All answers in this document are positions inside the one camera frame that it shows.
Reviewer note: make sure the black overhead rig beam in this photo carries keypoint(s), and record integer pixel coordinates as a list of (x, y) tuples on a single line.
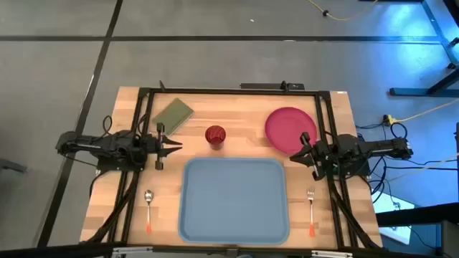
[(54, 251)]

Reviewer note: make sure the grey flat floor object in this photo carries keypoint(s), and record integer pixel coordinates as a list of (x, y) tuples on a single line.
[(10, 165)]

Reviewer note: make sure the white floor sheet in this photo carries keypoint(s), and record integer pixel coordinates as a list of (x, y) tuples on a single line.
[(394, 208)]

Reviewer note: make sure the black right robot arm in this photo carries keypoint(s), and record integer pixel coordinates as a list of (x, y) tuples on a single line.
[(358, 147)]

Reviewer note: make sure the black slanted beam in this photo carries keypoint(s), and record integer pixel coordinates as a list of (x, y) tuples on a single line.
[(416, 215)]

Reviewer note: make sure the black metal table frame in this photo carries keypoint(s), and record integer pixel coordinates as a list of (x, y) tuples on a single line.
[(233, 91)]

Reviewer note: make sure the green notebook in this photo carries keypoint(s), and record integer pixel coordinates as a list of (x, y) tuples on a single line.
[(172, 114)]

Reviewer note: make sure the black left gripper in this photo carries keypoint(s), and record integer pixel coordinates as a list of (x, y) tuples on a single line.
[(160, 150)]

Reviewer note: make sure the dark red ribbed cup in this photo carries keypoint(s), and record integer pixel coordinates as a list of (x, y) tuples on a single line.
[(215, 135)]

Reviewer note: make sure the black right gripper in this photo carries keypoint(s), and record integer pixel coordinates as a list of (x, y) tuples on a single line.
[(317, 154)]

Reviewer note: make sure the black metal floor stand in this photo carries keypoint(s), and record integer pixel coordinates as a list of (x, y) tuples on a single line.
[(435, 87)]

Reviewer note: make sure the grey box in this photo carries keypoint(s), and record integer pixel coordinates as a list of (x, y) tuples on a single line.
[(450, 240)]

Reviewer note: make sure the red plastic plate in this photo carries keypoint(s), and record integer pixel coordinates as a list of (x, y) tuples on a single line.
[(287, 125)]

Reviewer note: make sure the blue plastic tray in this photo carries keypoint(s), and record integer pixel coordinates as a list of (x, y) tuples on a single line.
[(233, 200)]

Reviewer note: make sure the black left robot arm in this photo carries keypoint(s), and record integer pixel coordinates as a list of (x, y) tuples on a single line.
[(107, 145)]

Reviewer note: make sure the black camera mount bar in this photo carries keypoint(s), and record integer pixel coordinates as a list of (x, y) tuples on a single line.
[(261, 86)]

